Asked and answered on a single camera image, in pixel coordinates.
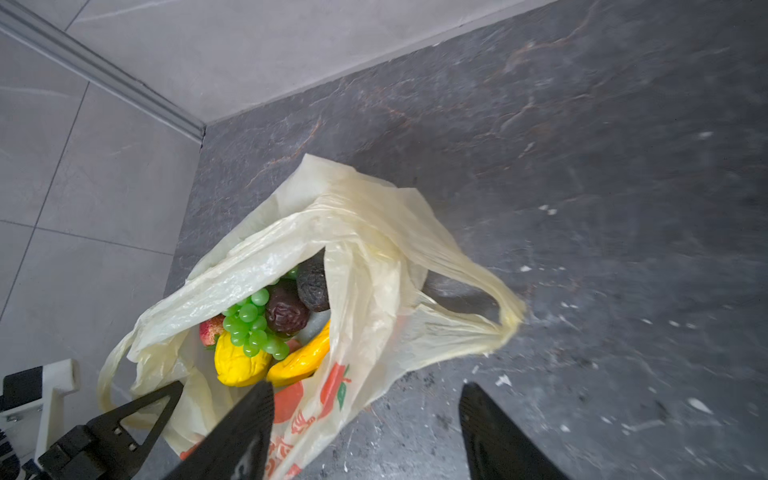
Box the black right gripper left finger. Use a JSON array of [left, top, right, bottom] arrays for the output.
[[166, 381, 275, 480]]

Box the green fake grape bunch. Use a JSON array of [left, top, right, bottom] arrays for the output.
[[223, 267, 301, 361]]

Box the aluminium frame rail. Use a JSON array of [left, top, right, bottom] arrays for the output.
[[1, 1, 206, 144]]

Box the red fake strawberry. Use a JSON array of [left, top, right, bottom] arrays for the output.
[[199, 314, 226, 349]]

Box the yellow fake lemon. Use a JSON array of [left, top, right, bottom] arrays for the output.
[[214, 332, 272, 387]]

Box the dark red fake date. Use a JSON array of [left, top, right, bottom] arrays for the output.
[[266, 280, 310, 336]]

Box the yellow fake banana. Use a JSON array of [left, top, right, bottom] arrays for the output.
[[266, 321, 331, 387]]

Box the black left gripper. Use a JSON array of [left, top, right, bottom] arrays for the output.
[[0, 380, 185, 480]]

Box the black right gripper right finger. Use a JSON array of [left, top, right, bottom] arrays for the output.
[[459, 382, 567, 480]]

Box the cream printed plastic bag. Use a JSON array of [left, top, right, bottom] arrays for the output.
[[97, 155, 525, 479]]

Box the dark fake avocado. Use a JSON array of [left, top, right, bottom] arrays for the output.
[[296, 249, 330, 312]]

